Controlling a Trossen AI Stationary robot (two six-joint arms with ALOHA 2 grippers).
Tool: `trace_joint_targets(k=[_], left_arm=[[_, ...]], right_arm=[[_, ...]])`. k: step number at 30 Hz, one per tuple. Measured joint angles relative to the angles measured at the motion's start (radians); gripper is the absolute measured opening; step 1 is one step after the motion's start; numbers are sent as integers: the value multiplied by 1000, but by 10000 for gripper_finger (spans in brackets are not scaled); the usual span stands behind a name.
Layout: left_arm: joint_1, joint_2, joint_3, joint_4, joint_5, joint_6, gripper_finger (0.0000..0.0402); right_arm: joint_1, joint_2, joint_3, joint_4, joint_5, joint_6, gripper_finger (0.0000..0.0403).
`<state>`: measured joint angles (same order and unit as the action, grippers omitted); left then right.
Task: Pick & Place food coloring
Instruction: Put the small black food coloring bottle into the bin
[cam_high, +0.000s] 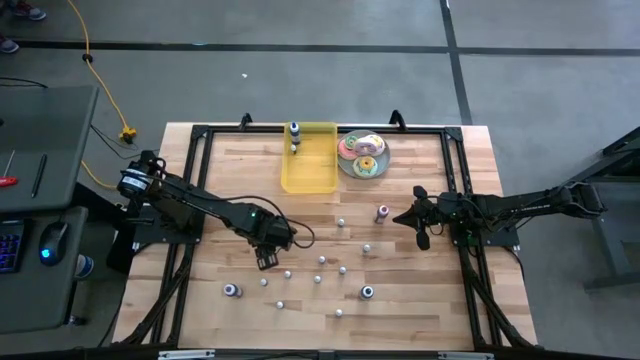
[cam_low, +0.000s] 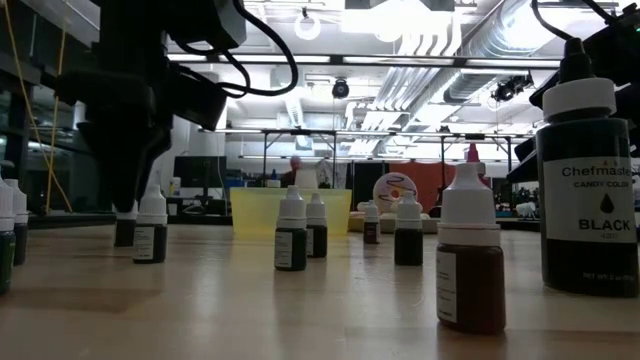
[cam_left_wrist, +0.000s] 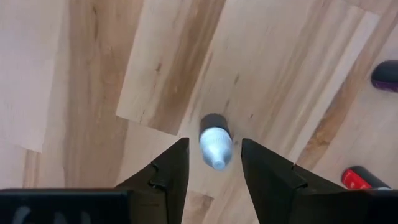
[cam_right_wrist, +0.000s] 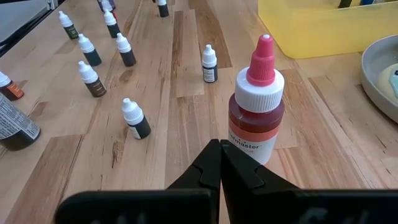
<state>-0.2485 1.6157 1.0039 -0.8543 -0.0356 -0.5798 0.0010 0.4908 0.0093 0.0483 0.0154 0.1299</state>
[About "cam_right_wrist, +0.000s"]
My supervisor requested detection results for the black metal table frame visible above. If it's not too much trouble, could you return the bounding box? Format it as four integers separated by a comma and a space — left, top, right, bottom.
0, 0, 66, 58

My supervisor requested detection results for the grey round plate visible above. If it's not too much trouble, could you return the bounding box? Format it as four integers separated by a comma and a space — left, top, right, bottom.
360, 34, 398, 124

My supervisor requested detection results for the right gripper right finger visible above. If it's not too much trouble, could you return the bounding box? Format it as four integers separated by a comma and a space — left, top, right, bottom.
220, 139, 398, 224

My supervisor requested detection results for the large red food coloring bottle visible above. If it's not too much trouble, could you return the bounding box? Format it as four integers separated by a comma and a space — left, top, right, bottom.
228, 33, 285, 166

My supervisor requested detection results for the small red food coloring bottle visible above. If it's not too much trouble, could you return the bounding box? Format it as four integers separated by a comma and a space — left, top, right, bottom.
100, 0, 118, 22

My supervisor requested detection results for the mint iced toy donut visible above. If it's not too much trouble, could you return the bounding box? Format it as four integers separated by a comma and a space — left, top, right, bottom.
377, 63, 398, 106

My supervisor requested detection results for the small brown food coloring bottle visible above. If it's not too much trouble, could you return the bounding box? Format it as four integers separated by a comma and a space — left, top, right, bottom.
77, 60, 108, 98

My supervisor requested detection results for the large black food coloring bottle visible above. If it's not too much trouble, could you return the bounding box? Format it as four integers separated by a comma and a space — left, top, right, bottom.
0, 94, 42, 152

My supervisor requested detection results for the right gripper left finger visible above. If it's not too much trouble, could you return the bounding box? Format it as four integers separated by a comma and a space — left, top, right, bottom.
54, 138, 222, 224

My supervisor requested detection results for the small dark food coloring bottle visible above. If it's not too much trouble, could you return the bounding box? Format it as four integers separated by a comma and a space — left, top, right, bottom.
103, 9, 121, 39
77, 33, 103, 67
201, 44, 218, 83
115, 32, 137, 67
156, 0, 170, 18
121, 97, 152, 140

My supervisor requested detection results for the small green food coloring bottle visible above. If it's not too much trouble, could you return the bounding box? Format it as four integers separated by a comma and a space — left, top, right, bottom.
58, 11, 80, 40

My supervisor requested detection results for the yellow translucent plastic tray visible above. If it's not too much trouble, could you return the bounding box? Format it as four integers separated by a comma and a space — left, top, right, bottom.
257, 0, 398, 60

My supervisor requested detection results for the small red-orange food coloring bottle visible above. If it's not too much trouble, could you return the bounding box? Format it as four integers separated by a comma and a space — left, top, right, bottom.
0, 71, 25, 101

